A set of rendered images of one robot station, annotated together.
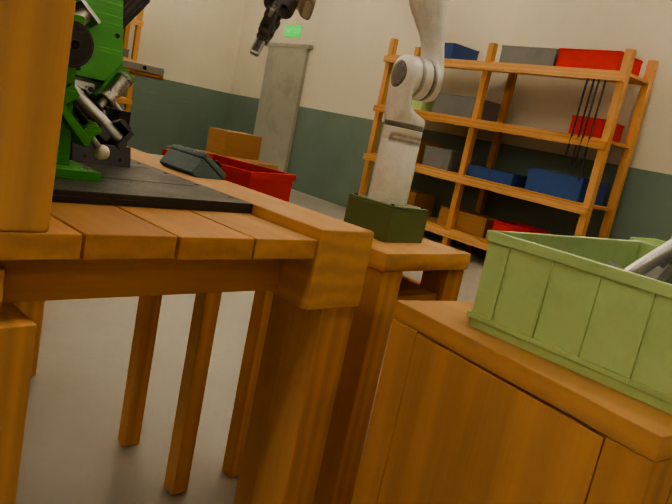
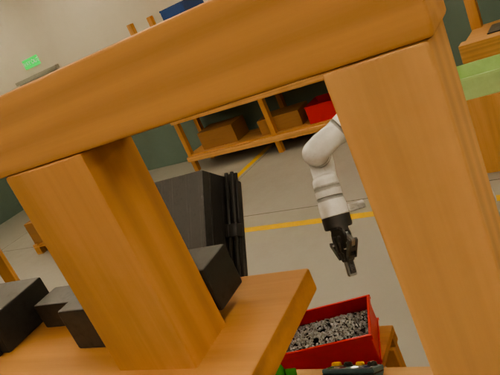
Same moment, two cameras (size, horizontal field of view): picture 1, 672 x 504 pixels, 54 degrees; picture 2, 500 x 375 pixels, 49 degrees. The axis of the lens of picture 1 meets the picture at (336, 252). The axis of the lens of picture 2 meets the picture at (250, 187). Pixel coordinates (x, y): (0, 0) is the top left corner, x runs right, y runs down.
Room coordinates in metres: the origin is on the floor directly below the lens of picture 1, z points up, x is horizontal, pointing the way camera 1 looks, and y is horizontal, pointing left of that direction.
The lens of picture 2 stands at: (0.35, 0.65, 1.93)
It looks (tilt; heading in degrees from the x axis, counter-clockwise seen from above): 18 degrees down; 350
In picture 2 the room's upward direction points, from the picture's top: 24 degrees counter-clockwise
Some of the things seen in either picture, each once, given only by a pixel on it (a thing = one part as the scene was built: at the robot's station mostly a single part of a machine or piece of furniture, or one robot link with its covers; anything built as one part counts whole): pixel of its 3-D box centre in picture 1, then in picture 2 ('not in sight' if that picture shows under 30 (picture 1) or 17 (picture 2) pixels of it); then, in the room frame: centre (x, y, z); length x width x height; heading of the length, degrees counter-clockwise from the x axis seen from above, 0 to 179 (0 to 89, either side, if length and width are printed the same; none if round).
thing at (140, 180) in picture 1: (34, 148); not in sight; (1.48, 0.72, 0.89); 1.10 x 0.42 x 0.02; 47
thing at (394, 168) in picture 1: (394, 165); not in sight; (1.52, -0.09, 1.02); 0.09 x 0.09 x 0.17; 57
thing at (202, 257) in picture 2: not in sight; (183, 280); (1.12, 0.66, 1.59); 0.15 x 0.07 x 0.07; 47
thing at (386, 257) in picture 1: (377, 243); not in sight; (1.52, -0.09, 0.83); 0.32 x 0.32 x 0.04; 48
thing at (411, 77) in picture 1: (410, 95); not in sight; (1.52, -0.09, 1.18); 0.09 x 0.09 x 0.17; 31
